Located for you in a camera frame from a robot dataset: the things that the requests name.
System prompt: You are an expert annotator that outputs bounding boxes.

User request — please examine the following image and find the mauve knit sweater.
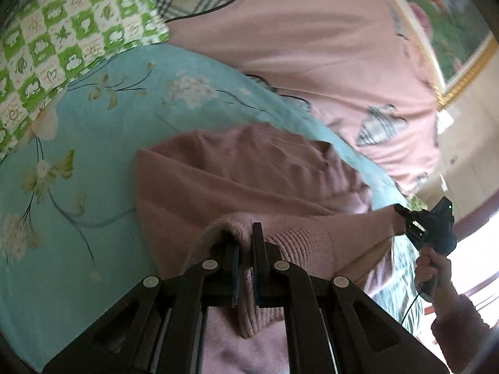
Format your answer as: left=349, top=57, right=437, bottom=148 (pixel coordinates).
left=133, top=122, right=409, bottom=374

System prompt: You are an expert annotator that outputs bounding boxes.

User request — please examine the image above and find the pink sleeved right forearm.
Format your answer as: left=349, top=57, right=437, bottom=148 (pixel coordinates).
left=431, top=295, right=492, bottom=373

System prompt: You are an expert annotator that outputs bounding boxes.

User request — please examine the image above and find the person's right hand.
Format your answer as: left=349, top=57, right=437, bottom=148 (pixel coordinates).
left=414, top=247, right=460, bottom=320

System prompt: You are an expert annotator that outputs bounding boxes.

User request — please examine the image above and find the teal floral bed quilt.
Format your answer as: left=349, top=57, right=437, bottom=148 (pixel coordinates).
left=1, top=43, right=404, bottom=371

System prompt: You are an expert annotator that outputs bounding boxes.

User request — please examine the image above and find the pink heart-pattern duvet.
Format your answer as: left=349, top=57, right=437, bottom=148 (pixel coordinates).
left=157, top=0, right=439, bottom=196

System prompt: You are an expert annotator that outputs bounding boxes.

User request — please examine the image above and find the gold framed floral picture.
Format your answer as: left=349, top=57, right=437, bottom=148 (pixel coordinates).
left=392, top=0, right=498, bottom=110

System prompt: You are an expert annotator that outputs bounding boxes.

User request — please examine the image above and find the green white checkered pillow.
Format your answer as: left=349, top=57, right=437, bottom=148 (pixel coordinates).
left=1, top=0, right=169, bottom=156

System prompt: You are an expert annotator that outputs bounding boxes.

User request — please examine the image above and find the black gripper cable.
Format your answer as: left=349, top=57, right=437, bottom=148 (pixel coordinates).
left=400, top=290, right=424, bottom=326

